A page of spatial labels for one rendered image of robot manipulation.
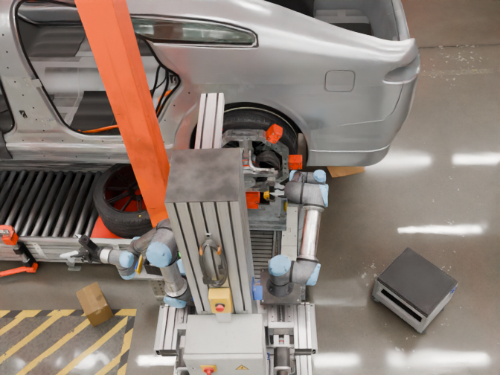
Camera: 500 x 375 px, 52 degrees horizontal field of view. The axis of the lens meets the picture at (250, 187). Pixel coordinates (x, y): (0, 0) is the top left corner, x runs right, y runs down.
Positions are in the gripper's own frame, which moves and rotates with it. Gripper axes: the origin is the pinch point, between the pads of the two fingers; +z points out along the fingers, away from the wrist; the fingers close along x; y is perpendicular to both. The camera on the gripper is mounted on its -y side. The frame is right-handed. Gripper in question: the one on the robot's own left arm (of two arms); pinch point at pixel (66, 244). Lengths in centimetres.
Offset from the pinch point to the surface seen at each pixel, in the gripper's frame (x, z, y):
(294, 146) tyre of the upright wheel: 124, -91, 13
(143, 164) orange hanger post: 53, -20, -14
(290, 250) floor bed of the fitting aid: 112, -94, 102
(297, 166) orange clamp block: 117, -96, 23
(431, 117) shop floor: 292, -189, 85
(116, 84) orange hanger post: 46, -20, -69
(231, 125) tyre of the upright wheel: 113, -52, -5
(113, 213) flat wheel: 81, 30, 63
